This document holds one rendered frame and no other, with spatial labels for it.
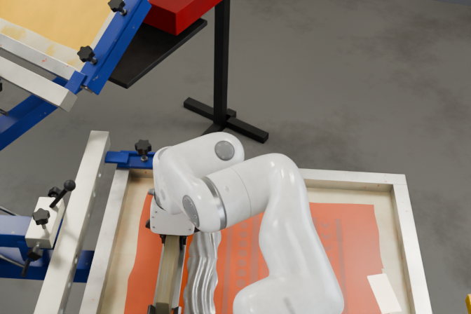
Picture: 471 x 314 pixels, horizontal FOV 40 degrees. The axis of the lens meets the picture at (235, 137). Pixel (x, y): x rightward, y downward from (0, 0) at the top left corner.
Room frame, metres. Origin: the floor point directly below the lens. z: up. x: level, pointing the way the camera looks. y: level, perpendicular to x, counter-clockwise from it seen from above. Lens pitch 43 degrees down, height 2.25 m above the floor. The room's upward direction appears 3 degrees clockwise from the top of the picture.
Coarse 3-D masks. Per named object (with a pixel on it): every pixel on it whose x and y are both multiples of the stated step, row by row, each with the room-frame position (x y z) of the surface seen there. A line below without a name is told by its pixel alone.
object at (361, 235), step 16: (144, 208) 1.09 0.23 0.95; (320, 208) 1.12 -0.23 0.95; (336, 208) 1.12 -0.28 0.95; (352, 208) 1.12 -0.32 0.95; (368, 208) 1.13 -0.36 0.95; (144, 224) 1.04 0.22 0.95; (352, 224) 1.07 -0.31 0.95; (368, 224) 1.07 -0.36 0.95; (144, 240) 0.99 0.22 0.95; (160, 240) 0.99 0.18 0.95; (224, 240) 1.00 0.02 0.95; (352, 240) 1.02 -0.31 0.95; (368, 240) 1.02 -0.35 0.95; (352, 256) 0.97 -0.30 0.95; (368, 256) 0.97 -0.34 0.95
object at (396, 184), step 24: (120, 168) 1.20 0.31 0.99; (120, 192) 1.11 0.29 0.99; (408, 192) 1.16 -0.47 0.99; (120, 216) 1.04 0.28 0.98; (408, 216) 1.08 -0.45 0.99; (408, 240) 1.00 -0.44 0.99; (96, 264) 0.88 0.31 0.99; (408, 264) 0.92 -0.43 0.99; (96, 288) 0.82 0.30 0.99; (408, 288) 0.87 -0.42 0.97; (96, 312) 0.76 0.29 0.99
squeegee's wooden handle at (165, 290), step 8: (168, 240) 0.91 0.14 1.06; (176, 240) 0.91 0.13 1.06; (168, 248) 0.89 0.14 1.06; (176, 248) 0.89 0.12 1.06; (168, 256) 0.87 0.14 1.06; (176, 256) 0.87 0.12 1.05; (168, 264) 0.84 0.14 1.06; (176, 264) 0.87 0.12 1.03; (168, 272) 0.82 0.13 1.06; (176, 272) 0.86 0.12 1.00; (160, 280) 0.80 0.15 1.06; (168, 280) 0.80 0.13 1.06; (160, 288) 0.78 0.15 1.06; (168, 288) 0.78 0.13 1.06; (160, 296) 0.76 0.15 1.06; (168, 296) 0.76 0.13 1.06; (160, 304) 0.74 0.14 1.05; (168, 304) 0.75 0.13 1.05; (160, 312) 0.74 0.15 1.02; (168, 312) 0.74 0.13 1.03
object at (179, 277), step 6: (186, 240) 0.97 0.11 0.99; (162, 252) 0.92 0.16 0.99; (180, 252) 0.92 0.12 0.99; (162, 258) 0.91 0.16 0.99; (180, 258) 0.91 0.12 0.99; (180, 264) 0.89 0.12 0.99; (180, 270) 0.88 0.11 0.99; (180, 276) 0.86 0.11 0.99; (156, 282) 0.84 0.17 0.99; (180, 282) 0.84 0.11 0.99; (156, 288) 0.82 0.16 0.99; (180, 288) 0.83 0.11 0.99; (174, 294) 0.81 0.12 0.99; (174, 300) 0.79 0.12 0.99; (174, 306) 0.78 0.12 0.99
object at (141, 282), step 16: (144, 256) 0.94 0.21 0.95; (160, 256) 0.94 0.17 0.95; (144, 272) 0.89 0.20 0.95; (352, 272) 0.92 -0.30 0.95; (368, 272) 0.92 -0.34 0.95; (128, 288) 0.85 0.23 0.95; (144, 288) 0.85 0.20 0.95; (352, 288) 0.87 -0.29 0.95; (368, 288) 0.88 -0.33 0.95; (128, 304) 0.80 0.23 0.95; (144, 304) 0.80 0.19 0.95; (352, 304) 0.83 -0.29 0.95; (368, 304) 0.83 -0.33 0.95
